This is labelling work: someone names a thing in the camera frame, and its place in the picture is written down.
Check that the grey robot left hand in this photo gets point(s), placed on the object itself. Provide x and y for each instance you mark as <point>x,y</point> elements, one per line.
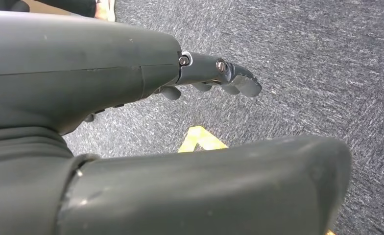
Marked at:
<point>65,65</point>

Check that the person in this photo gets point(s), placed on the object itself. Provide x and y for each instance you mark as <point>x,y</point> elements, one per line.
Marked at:
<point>68,6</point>

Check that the person's foot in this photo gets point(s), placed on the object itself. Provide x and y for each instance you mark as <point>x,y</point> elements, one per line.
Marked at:
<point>106,9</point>

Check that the yellow floor tape mark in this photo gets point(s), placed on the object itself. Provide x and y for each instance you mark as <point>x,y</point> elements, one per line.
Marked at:
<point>200,138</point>

